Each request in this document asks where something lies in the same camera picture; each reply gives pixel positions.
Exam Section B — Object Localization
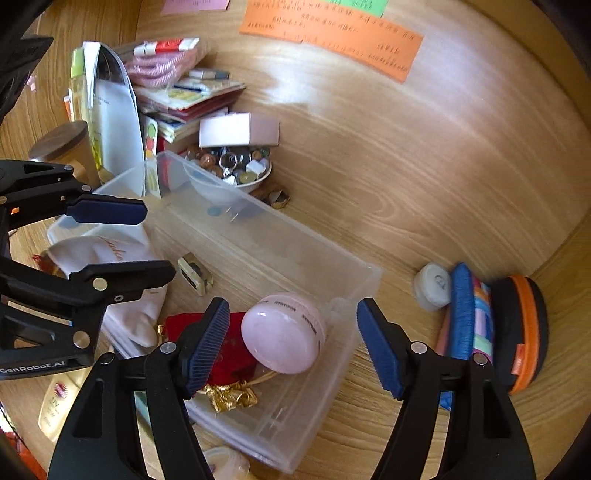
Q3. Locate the white standing pouch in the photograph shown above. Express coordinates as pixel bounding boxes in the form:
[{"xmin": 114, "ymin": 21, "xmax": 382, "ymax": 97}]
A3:
[{"xmin": 82, "ymin": 41, "xmax": 146, "ymax": 197}]

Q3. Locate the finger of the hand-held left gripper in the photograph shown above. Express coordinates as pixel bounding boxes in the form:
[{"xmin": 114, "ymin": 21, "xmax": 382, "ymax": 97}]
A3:
[
  {"xmin": 0, "ymin": 258, "xmax": 177, "ymax": 358},
  {"xmin": 0, "ymin": 159, "xmax": 148, "ymax": 232}
]

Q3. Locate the stack of notebooks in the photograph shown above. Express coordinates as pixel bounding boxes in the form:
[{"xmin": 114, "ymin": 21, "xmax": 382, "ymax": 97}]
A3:
[{"xmin": 134, "ymin": 78, "xmax": 245, "ymax": 144}]

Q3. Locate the small white round container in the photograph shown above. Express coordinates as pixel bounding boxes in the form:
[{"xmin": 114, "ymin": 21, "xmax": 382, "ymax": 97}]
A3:
[{"xmin": 413, "ymin": 262, "xmax": 452, "ymax": 312}]

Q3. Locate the pink striped cable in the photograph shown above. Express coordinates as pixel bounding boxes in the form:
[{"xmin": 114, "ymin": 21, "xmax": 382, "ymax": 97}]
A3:
[{"xmin": 124, "ymin": 50, "xmax": 199, "ymax": 88}]

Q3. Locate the clear plastic storage box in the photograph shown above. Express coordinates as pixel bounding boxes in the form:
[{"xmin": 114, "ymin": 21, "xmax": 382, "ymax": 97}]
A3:
[{"xmin": 46, "ymin": 150, "xmax": 384, "ymax": 474}]

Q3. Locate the wooden desktop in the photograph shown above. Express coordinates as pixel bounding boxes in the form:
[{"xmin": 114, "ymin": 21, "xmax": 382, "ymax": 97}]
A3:
[{"xmin": 0, "ymin": 0, "xmax": 587, "ymax": 480}]

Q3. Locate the blue colourful woven pouch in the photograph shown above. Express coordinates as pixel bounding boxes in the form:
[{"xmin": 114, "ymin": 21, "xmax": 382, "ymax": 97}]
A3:
[{"xmin": 436, "ymin": 262, "xmax": 495, "ymax": 411}]

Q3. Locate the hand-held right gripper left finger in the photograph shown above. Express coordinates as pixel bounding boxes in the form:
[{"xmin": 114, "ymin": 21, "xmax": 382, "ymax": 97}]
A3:
[{"xmin": 46, "ymin": 298, "xmax": 230, "ymax": 480}]

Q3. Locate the red and white packet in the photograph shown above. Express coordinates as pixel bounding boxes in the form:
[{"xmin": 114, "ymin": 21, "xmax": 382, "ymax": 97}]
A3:
[{"xmin": 134, "ymin": 38, "xmax": 200, "ymax": 57}]

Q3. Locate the orange paper note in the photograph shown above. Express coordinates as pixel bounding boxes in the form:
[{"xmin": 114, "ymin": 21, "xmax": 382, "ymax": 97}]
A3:
[{"xmin": 239, "ymin": 0, "xmax": 424, "ymax": 84}]

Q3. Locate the red velvet pouch gold ribbon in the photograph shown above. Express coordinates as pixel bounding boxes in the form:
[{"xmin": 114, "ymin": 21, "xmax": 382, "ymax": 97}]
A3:
[{"xmin": 157, "ymin": 323, "xmax": 273, "ymax": 414}]

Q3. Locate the coloured dot sticker sheet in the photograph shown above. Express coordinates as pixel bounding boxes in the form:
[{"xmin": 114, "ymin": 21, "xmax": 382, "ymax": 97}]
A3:
[{"xmin": 143, "ymin": 115, "xmax": 160, "ymax": 199}]

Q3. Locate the white bowl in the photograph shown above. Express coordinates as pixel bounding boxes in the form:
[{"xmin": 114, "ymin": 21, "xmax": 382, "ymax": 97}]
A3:
[{"xmin": 183, "ymin": 152, "xmax": 273, "ymax": 206}]

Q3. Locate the black and orange round case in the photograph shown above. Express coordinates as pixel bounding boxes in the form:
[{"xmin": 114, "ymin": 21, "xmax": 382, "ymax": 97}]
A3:
[{"xmin": 489, "ymin": 275, "xmax": 549, "ymax": 394}]

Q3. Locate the jar with wooden lid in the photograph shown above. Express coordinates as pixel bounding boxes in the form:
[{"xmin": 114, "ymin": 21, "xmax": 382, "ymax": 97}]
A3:
[{"xmin": 28, "ymin": 121, "xmax": 100, "ymax": 188}]

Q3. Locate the pink paper note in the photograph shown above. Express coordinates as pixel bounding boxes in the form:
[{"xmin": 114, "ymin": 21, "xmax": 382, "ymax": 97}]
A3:
[{"xmin": 161, "ymin": 0, "xmax": 230, "ymax": 14}]

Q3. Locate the tape roll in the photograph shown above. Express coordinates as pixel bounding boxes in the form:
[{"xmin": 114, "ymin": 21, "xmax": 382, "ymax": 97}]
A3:
[{"xmin": 201, "ymin": 447, "xmax": 252, "ymax": 480}]

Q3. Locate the gold cosmetic tube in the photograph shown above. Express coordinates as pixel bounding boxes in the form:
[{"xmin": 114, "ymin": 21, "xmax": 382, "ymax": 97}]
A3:
[{"xmin": 37, "ymin": 367, "xmax": 93, "ymax": 444}]

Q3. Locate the white cloth bag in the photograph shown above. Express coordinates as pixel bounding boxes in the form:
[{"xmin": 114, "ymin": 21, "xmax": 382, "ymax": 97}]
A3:
[{"xmin": 46, "ymin": 226, "xmax": 169, "ymax": 349}]

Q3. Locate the pink round case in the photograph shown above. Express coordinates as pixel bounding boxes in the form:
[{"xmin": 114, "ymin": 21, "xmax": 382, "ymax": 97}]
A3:
[{"xmin": 241, "ymin": 293, "xmax": 328, "ymax": 374}]

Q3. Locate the green paper note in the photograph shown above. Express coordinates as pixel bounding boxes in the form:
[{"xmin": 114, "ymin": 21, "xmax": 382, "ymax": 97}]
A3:
[{"xmin": 323, "ymin": 0, "xmax": 389, "ymax": 17}]

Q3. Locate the white rectangular box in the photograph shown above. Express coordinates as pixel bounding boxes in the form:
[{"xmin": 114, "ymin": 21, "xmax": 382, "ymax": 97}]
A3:
[{"xmin": 198, "ymin": 112, "xmax": 281, "ymax": 148}]

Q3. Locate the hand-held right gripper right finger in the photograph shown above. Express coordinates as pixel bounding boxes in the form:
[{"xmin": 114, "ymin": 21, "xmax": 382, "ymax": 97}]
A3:
[{"xmin": 356, "ymin": 298, "xmax": 539, "ymax": 480}]

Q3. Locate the pile of beads and trinkets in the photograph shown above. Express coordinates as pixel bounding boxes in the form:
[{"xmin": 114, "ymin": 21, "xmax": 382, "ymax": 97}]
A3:
[{"xmin": 187, "ymin": 145, "xmax": 272, "ymax": 185}]

